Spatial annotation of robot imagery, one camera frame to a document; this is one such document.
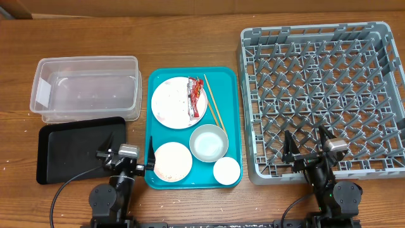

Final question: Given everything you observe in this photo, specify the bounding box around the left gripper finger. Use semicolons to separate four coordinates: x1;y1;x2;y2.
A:
97;133;114;152
147;136;156;170

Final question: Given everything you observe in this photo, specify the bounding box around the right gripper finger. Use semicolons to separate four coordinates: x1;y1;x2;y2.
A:
283;130;299;155
318;125;335;149

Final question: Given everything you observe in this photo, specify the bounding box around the pink bowl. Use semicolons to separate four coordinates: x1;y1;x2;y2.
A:
154;142;193;182

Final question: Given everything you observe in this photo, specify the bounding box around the white cup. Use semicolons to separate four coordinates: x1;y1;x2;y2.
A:
213;157;241;186

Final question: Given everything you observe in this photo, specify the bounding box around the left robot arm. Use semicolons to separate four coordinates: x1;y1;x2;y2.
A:
89;134;156;227

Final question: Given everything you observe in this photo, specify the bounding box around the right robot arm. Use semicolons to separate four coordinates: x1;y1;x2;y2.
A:
280;125;363;228

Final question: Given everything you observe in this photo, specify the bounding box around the black tray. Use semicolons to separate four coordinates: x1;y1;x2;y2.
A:
36;117;127;185

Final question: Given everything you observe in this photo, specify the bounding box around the grey bowl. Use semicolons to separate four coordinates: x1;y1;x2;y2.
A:
189;124;229;163

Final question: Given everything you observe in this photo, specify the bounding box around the teal serving tray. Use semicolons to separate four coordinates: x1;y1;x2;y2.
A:
145;66;243;190

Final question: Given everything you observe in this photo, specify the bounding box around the large white plate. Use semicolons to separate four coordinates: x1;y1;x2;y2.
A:
151;77;208;129

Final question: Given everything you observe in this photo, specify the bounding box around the grey dish rack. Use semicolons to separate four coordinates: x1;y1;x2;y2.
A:
238;22;404;185

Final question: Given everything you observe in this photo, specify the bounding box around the clear plastic bin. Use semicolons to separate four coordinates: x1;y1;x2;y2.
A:
30;56;142;124

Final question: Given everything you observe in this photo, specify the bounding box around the wooden chopstick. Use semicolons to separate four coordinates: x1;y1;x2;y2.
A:
204;74;227;134
196;77;219;126

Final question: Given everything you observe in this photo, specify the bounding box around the red snack wrapper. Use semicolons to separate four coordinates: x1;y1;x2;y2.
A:
187;77;204;118

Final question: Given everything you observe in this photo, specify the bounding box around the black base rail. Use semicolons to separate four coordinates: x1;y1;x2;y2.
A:
80;219;361;228

